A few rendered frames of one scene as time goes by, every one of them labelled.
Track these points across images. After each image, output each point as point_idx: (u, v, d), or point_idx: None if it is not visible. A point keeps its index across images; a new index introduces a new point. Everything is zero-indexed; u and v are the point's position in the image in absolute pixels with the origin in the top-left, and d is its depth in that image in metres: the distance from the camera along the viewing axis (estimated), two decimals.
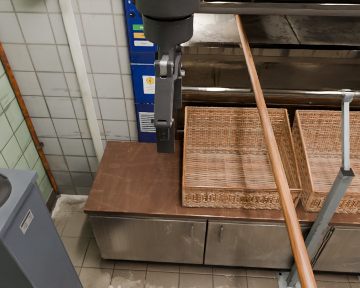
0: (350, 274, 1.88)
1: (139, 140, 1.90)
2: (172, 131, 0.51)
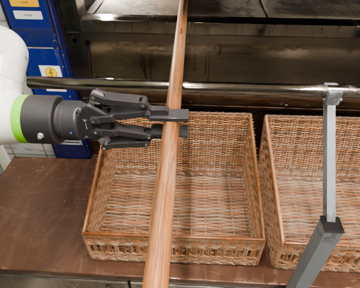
0: None
1: (56, 156, 1.40)
2: None
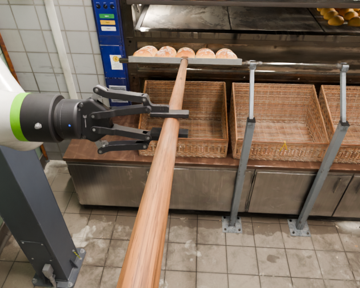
0: (281, 218, 2.32)
1: None
2: None
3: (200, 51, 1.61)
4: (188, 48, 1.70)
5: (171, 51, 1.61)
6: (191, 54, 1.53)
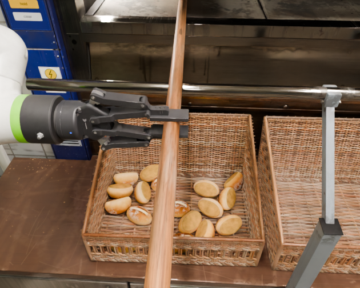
0: None
1: (56, 157, 1.40)
2: (162, 136, 0.59)
3: None
4: (183, 233, 1.04)
5: None
6: None
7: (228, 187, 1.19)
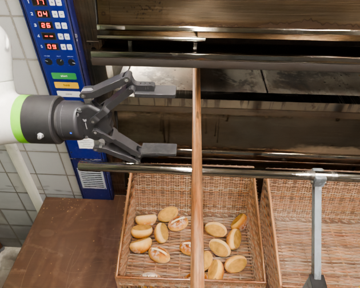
0: None
1: (83, 196, 1.59)
2: (152, 154, 0.63)
3: None
4: None
5: None
6: None
7: (234, 228, 1.39)
